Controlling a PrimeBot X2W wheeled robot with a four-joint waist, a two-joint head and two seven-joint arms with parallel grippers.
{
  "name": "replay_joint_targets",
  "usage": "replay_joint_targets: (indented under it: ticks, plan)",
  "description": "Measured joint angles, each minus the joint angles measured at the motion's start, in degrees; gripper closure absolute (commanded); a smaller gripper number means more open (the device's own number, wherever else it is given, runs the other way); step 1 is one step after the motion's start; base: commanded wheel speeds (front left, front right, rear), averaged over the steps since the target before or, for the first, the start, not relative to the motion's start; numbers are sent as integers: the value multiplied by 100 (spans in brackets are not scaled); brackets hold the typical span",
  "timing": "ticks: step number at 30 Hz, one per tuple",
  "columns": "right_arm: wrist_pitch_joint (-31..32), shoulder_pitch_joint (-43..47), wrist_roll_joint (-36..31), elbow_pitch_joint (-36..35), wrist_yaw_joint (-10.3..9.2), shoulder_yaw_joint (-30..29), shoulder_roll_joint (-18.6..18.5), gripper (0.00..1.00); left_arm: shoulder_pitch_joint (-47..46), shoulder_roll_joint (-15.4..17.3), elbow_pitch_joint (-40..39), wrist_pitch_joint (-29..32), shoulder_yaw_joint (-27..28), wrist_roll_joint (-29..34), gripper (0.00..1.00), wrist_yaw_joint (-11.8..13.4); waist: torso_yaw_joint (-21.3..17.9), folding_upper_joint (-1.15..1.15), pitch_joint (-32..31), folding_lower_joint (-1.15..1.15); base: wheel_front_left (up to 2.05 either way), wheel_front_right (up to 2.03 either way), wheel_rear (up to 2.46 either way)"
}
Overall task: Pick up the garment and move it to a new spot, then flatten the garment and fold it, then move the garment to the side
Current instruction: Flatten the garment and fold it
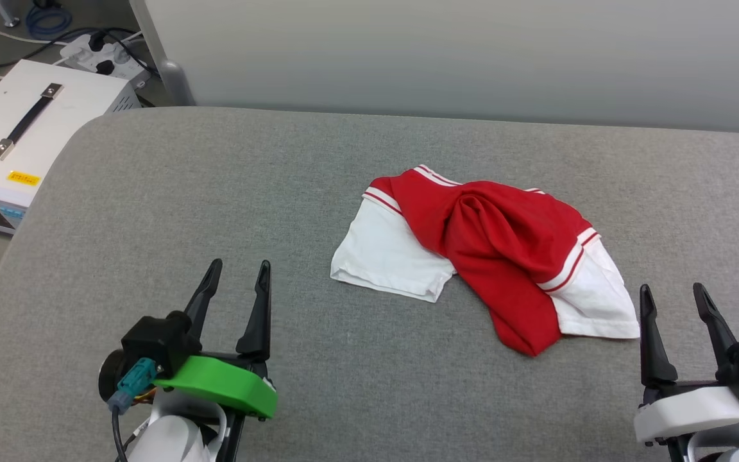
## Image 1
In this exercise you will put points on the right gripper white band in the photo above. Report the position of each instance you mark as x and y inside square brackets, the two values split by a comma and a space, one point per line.
[690, 407]

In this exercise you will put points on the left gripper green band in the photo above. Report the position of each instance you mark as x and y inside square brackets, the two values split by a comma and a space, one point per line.
[222, 385]

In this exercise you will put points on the red and white basketball jersey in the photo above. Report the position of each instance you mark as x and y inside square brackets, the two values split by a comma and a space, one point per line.
[498, 256]

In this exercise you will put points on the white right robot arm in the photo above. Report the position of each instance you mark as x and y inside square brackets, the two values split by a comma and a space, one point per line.
[729, 449]

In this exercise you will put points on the yellow warning label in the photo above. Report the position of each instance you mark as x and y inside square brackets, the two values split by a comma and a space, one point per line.
[24, 178]

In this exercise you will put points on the white power supply box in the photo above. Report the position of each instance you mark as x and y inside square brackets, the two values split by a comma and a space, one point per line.
[55, 122]

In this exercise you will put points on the white power strip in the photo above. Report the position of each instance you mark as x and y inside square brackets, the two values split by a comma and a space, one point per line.
[103, 59]

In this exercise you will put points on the white metal table leg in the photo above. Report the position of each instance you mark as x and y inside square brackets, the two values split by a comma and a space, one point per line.
[5, 13]

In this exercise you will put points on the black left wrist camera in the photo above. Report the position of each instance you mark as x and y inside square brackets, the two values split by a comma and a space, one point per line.
[154, 343]

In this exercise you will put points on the grey metal partition post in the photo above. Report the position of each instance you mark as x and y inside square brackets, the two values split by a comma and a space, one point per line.
[174, 70]

